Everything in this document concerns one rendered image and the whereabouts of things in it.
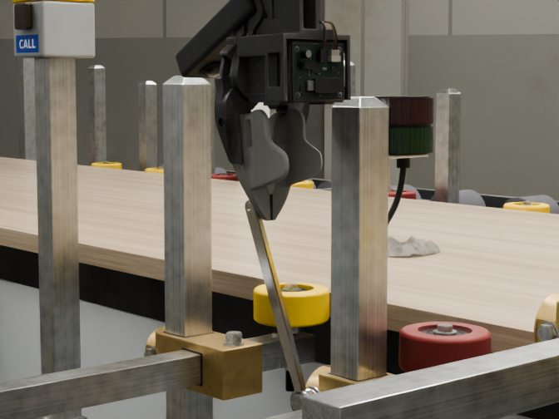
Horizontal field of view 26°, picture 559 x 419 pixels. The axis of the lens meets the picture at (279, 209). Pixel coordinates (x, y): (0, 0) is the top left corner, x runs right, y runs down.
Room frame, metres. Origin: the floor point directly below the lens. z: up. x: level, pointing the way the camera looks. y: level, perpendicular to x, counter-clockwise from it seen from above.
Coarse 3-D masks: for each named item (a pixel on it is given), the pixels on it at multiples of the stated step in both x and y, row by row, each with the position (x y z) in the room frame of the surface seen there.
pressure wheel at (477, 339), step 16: (400, 336) 1.04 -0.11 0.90; (416, 336) 1.02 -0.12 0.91; (432, 336) 1.02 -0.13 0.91; (448, 336) 1.02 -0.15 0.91; (464, 336) 1.02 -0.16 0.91; (480, 336) 1.02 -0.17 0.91; (400, 352) 1.04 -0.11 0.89; (416, 352) 1.02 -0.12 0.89; (432, 352) 1.01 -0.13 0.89; (448, 352) 1.01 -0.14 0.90; (464, 352) 1.01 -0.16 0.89; (480, 352) 1.02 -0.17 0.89; (416, 368) 1.02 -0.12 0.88
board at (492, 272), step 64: (0, 192) 2.41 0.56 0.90; (128, 192) 2.41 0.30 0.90; (320, 192) 2.41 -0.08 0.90; (128, 256) 1.57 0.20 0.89; (256, 256) 1.53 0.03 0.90; (320, 256) 1.53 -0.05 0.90; (448, 256) 1.53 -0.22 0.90; (512, 256) 1.53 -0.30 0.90; (448, 320) 1.15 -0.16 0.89; (512, 320) 1.12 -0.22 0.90
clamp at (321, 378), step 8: (320, 368) 1.06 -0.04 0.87; (328, 368) 1.06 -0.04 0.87; (312, 376) 1.05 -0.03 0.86; (320, 376) 1.03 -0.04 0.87; (328, 376) 1.03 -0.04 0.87; (336, 376) 1.03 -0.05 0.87; (384, 376) 1.03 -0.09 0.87; (312, 384) 1.05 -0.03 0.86; (320, 384) 1.03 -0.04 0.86; (328, 384) 1.03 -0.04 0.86; (336, 384) 1.02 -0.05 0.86; (344, 384) 1.01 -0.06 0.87; (352, 384) 1.00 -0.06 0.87
